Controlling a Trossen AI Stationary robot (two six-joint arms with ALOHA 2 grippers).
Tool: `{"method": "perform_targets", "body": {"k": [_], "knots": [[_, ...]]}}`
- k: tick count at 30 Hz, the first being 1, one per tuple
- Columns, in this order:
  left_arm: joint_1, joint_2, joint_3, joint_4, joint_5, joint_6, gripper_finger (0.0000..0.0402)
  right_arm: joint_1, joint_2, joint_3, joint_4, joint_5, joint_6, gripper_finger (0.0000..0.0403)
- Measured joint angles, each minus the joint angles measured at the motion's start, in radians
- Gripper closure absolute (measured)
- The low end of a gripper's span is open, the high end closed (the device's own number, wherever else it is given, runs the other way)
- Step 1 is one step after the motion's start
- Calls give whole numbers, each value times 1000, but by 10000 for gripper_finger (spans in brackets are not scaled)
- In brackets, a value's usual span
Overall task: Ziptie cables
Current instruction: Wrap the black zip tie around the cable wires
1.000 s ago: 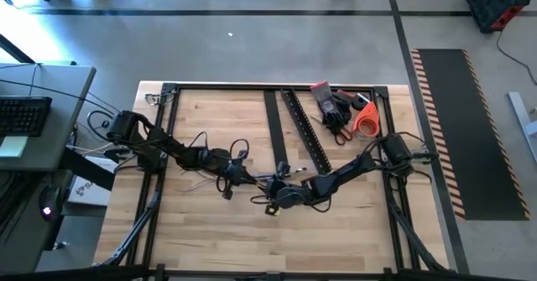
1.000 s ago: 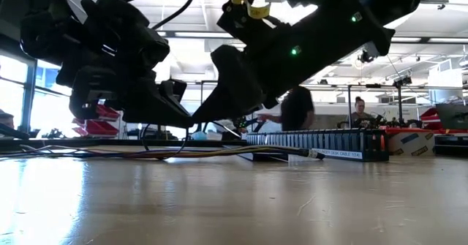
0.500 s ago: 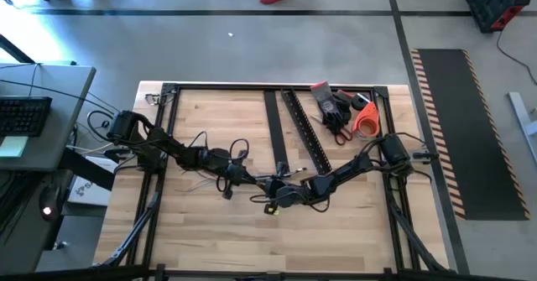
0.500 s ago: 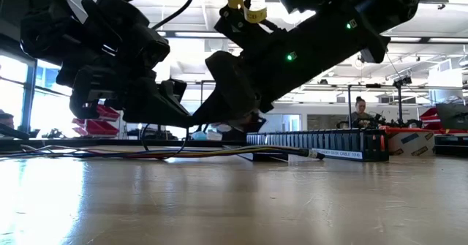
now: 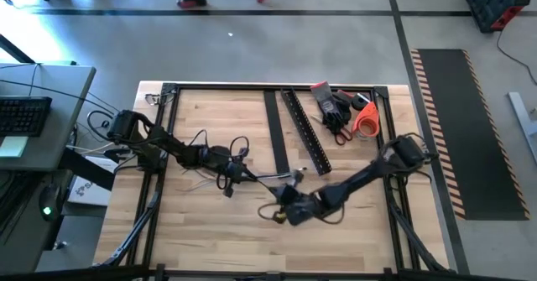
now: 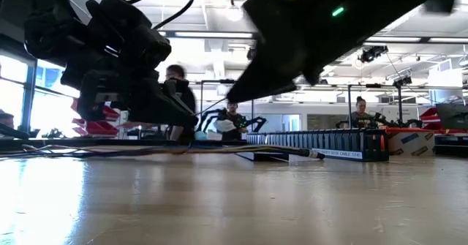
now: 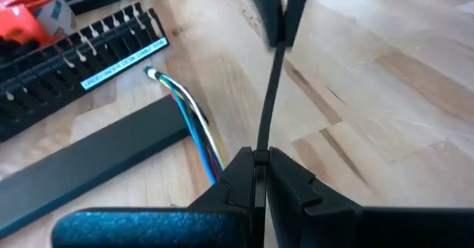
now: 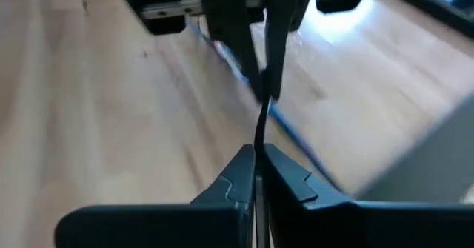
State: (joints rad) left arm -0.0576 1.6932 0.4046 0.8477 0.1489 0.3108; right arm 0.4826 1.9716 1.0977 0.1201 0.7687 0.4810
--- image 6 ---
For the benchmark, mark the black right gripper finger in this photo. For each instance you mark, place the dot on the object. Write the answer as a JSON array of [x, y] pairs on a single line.
[[270, 73], [315, 73]]

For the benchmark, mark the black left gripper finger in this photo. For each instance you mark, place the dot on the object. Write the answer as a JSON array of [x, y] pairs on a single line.
[[157, 106], [179, 95]]

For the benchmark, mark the black background robot arm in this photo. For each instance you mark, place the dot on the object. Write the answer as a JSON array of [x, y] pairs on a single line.
[[395, 122], [208, 115], [257, 121]]

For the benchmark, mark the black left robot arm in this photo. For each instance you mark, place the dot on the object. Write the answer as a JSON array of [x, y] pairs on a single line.
[[51, 25]]

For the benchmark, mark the person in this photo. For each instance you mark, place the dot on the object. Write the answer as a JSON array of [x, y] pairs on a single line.
[[234, 122], [177, 73], [360, 113]]

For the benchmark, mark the white bag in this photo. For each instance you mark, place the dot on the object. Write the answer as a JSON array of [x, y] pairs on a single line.
[[225, 125]]

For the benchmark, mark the red shelf bins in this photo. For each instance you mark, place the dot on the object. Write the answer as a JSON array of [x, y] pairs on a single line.
[[429, 118], [95, 128]]

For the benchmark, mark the red bin with taped label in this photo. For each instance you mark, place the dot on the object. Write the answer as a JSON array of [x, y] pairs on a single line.
[[409, 144]]

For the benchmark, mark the dark monitor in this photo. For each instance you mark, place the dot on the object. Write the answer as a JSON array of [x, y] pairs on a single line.
[[453, 117]]

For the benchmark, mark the silver ventilation duct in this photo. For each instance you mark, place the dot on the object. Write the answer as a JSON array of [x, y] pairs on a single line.
[[342, 56]]

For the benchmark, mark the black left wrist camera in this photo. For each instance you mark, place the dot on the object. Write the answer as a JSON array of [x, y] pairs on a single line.
[[120, 18]]

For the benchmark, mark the black ceiling camera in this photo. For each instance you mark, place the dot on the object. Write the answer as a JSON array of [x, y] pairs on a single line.
[[373, 53]]

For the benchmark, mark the black table edge frame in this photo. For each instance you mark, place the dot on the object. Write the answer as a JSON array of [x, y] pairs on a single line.
[[73, 142]]

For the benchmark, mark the black camera on pole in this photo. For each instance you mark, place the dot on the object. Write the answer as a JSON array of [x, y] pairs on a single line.
[[402, 81]]

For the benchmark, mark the blue window post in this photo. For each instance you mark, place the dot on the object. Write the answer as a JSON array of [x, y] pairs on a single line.
[[28, 98]]

